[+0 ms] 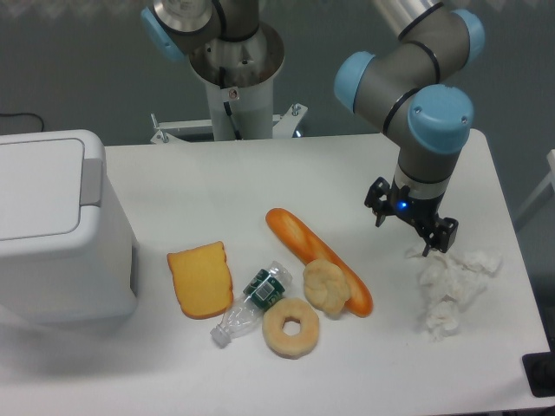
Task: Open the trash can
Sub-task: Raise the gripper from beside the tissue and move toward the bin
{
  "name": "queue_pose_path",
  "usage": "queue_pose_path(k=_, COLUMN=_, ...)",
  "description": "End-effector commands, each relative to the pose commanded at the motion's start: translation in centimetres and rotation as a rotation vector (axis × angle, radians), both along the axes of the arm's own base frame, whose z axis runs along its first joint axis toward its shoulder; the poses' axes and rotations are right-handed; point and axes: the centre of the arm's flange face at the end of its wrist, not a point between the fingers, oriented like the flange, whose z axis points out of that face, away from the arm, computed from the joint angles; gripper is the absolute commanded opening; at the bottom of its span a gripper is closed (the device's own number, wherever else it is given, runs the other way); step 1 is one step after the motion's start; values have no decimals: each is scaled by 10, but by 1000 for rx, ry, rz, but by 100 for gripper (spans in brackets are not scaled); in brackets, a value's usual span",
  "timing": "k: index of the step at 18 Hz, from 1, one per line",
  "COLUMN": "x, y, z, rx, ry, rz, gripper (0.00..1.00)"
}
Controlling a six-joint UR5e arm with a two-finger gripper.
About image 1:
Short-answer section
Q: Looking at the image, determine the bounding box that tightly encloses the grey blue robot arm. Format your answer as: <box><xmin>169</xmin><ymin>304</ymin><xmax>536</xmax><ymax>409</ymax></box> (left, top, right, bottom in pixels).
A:
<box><xmin>141</xmin><ymin>1</ymin><xmax>485</xmax><ymax>252</ymax></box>

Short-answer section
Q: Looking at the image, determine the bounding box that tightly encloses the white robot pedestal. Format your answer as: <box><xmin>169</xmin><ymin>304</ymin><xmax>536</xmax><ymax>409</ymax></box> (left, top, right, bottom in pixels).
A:
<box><xmin>151</xmin><ymin>22</ymin><xmax>308</xmax><ymax>143</ymax></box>

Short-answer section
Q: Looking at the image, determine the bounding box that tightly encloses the white trash can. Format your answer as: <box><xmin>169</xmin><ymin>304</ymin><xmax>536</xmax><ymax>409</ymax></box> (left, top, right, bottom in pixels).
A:
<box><xmin>1</xmin><ymin>130</ymin><xmax>139</xmax><ymax>324</ymax></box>

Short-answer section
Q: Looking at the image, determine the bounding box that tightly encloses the orange toast slice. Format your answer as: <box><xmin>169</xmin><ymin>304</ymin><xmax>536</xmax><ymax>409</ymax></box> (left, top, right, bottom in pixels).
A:
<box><xmin>166</xmin><ymin>241</ymin><xmax>233</xmax><ymax>319</ymax></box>

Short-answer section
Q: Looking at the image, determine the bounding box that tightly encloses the crushed clear plastic bottle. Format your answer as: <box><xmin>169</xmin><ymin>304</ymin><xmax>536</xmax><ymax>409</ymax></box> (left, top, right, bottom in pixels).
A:
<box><xmin>210</xmin><ymin>261</ymin><xmax>292</xmax><ymax>348</ymax></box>

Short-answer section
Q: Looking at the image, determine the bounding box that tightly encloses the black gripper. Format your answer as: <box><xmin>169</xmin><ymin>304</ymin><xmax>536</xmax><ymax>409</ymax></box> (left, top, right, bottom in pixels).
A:
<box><xmin>364</xmin><ymin>176</ymin><xmax>459</xmax><ymax>257</ymax></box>

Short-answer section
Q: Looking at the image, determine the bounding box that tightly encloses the white furniture leg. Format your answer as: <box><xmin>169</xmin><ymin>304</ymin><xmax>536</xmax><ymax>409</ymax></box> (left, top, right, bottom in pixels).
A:
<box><xmin>513</xmin><ymin>149</ymin><xmax>554</xmax><ymax>232</ymax></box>

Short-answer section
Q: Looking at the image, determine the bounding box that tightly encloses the orange baguette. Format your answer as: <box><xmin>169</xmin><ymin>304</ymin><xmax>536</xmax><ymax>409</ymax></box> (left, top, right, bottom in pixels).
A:
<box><xmin>265</xmin><ymin>208</ymin><xmax>374</xmax><ymax>317</ymax></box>

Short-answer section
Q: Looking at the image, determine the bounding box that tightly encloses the crumpled white tissue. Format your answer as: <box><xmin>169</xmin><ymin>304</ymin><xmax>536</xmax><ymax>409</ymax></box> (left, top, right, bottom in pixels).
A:
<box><xmin>405</xmin><ymin>247</ymin><xmax>503</xmax><ymax>341</ymax></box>

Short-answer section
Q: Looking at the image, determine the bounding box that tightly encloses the beige twisted bread roll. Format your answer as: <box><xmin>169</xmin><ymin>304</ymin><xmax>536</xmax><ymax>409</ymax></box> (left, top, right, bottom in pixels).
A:
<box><xmin>303</xmin><ymin>259</ymin><xmax>350</xmax><ymax>315</ymax></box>

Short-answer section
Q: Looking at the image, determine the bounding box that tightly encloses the black cable on floor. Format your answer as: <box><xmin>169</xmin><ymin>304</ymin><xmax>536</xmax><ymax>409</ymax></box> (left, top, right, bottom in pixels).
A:
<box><xmin>0</xmin><ymin>112</ymin><xmax>46</xmax><ymax>132</ymax></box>

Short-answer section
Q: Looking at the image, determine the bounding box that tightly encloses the black object at edge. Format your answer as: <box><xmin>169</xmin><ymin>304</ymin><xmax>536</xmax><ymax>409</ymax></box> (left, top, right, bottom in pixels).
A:
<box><xmin>522</xmin><ymin>352</ymin><xmax>554</xmax><ymax>398</ymax></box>

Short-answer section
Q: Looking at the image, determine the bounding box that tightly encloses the beige ring donut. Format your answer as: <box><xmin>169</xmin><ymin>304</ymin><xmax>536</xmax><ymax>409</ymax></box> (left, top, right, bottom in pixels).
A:
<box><xmin>262</xmin><ymin>298</ymin><xmax>320</xmax><ymax>359</ymax></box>

